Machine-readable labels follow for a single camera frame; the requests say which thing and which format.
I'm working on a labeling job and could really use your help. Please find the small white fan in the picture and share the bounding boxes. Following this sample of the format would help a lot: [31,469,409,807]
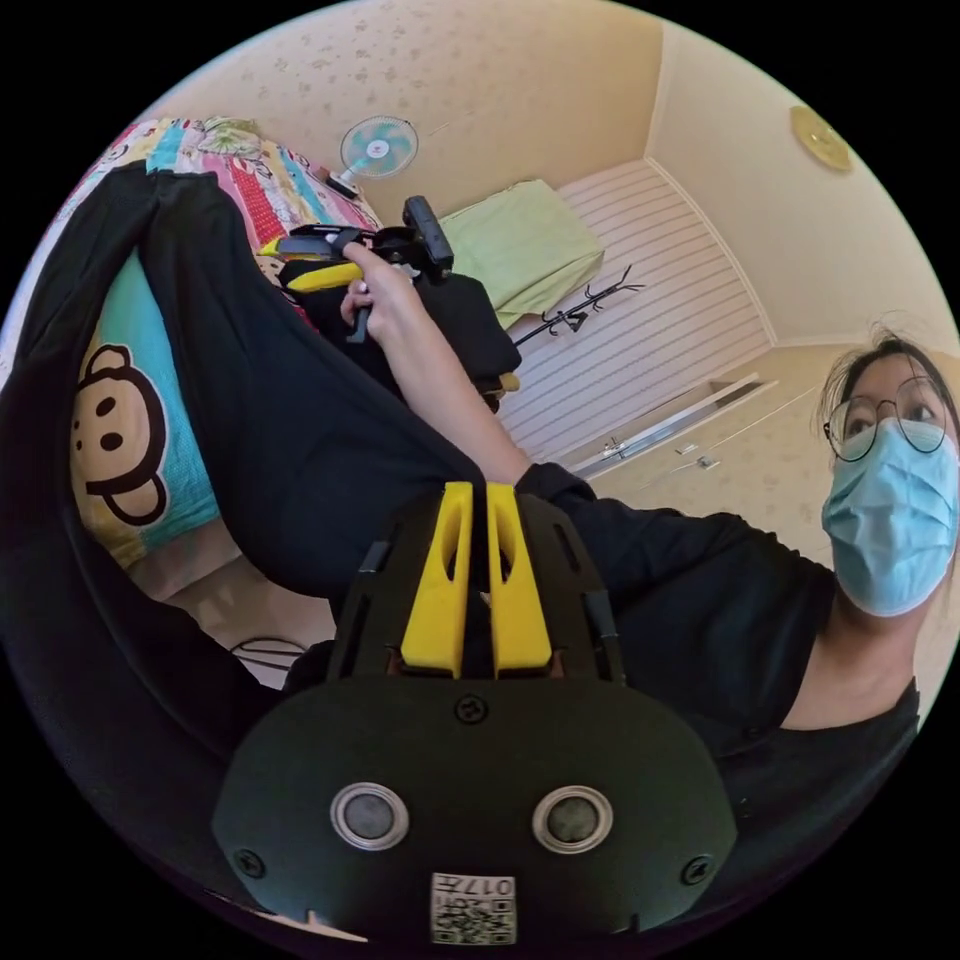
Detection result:
[326,114,421,201]

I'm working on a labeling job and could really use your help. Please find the round ceiling lamp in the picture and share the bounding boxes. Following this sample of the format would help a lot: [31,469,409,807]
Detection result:
[788,104,856,175]

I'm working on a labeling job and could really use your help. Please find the person's right hand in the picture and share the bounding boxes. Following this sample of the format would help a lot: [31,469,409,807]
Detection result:
[339,243,433,355]

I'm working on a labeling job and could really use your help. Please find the person's right forearm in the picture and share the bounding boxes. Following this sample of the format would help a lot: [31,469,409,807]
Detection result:
[386,326,535,487]

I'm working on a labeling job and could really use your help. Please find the black long pants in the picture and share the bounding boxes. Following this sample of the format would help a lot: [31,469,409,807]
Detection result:
[0,160,543,905]

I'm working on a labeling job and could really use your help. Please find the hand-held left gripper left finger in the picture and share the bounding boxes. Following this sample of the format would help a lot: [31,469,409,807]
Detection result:
[400,482,475,678]

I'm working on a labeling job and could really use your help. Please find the person's body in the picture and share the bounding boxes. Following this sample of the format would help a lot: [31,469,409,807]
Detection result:
[515,318,960,913]

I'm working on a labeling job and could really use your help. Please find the light green curtain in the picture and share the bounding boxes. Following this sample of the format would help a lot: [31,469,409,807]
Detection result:
[437,178,607,332]

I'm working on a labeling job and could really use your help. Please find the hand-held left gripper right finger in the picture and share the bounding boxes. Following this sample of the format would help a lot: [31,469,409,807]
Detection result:
[485,482,558,677]

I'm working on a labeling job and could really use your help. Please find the black coat rack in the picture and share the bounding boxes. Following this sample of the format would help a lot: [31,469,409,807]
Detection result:
[515,263,647,349]

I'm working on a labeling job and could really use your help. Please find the black cable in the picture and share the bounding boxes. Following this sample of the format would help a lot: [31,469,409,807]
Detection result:
[229,635,310,674]

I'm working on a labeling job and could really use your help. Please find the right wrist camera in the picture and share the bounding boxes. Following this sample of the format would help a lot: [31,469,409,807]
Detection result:
[403,195,456,283]

